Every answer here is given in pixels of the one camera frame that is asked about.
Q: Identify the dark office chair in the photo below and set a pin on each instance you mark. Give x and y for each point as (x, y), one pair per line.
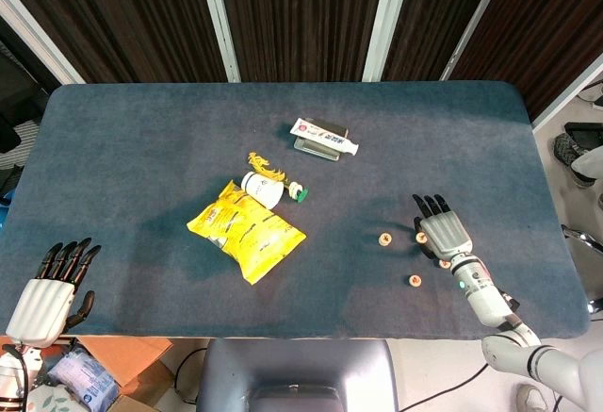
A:
(14, 110)

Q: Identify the yellow snack bag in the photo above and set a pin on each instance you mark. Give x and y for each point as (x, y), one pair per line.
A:
(245, 233)

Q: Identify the dark patterned sneaker shoe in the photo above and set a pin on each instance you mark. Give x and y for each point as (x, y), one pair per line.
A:
(565, 153)

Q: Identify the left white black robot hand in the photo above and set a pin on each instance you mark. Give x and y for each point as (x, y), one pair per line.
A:
(40, 308)

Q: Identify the brown cardboard box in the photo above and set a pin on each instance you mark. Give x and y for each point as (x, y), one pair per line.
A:
(132, 360)

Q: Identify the white toothpaste tube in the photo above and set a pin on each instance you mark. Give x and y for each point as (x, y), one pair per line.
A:
(320, 135)

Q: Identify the blue plastic package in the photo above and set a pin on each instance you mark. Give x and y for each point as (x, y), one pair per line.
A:
(80, 379)

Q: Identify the black flat device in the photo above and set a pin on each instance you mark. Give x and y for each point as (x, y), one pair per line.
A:
(584, 131)

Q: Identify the grey sneaker shoe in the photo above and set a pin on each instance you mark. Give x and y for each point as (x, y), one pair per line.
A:
(532, 399)

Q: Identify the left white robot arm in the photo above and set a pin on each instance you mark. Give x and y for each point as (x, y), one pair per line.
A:
(9, 376)

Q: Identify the dark grey small box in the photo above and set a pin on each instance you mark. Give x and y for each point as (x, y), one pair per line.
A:
(312, 145)

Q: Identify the white partition frame post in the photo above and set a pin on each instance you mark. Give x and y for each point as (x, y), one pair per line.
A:
(386, 21)
(473, 21)
(42, 37)
(565, 93)
(219, 21)

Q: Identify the chrome chair leg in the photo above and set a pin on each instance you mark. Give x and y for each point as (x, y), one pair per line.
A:
(581, 236)

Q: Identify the grey blue robot torso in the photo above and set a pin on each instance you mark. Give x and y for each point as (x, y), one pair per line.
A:
(297, 369)

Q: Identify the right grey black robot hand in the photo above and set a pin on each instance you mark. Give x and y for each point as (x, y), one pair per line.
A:
(445, 235)

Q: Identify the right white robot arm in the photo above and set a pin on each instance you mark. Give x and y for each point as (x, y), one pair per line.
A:
(490, 303)

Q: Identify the white paper cup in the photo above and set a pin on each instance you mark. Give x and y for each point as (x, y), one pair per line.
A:
(261, 188)

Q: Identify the blue table cloth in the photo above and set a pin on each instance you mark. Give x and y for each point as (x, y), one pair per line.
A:
(141, 148)

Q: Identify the dark brown partition panel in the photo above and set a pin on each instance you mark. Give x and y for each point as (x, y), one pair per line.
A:
(301, 16)
(132, 21)
(433, 16)
(556, 21)

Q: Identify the light trouser leg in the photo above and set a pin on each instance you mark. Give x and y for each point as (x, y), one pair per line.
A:
(590, 162)

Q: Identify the yellow plastic toy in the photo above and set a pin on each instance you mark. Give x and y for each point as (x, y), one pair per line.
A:
(258, 163)

